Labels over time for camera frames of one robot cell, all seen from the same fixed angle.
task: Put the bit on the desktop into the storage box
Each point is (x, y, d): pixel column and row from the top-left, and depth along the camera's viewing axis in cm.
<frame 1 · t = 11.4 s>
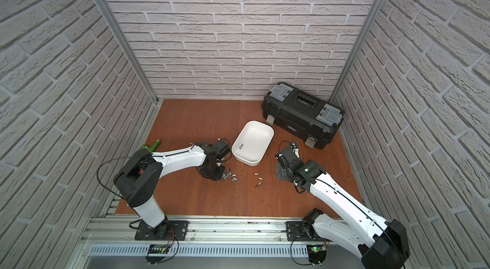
left hand: (219, 175, 88), fingers closed
right hand: (292, 168, 80), fingers open
white rectangular storage box: (252, 142, 103), on the table
black plastic toolbox: (307, 118, 92), point 17 cm above the table
silver bit upper right: (256, 174, 91), on the table
silver bit middle right: (259, 178, 89), on the table
dark bit lower right: (258, 184, 87), on the table
silver bit far right: (241, 146, 100), point 2 cm above the table

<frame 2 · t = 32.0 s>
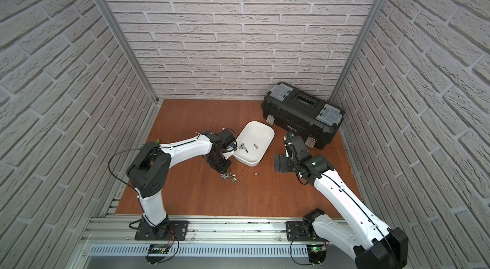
left hand: (226, 168, 89), fingers open
right hand: (288, 159, 79), fingers open
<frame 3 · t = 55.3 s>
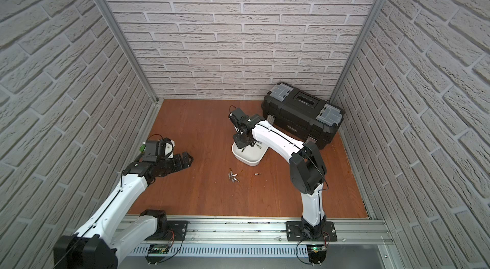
left hand: (186, 158, 83), fingers open
right hand: (246, 140, 89), fingers closed
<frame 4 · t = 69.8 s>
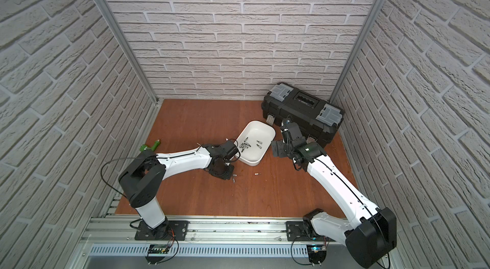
left hand: (230, 174, 88), fingers closed
right hand: (287, 143, 81), fingers open
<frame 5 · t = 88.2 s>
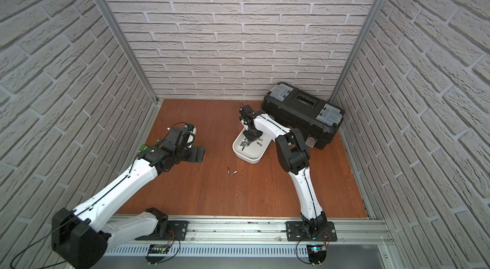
left hand: (197, 146, 81), fingers open
right hand: (257, 134, 102), fingers closed
